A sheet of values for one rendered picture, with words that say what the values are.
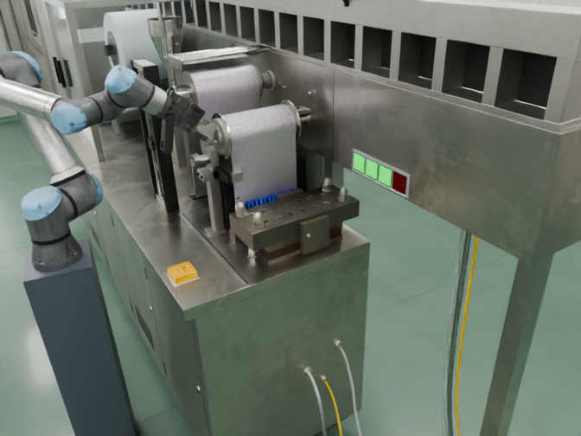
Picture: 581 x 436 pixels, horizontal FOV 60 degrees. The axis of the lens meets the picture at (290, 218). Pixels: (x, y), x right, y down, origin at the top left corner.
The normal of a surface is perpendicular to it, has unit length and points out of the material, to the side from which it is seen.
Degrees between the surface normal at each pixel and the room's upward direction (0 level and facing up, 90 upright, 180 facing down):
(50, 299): 90
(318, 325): 90
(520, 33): 90
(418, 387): 0
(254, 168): 90
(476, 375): 0
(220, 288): 0
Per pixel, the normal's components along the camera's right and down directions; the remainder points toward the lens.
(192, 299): -0.03, -0.88
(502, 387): -0.85, 0.27
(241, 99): 0.52, 0.42
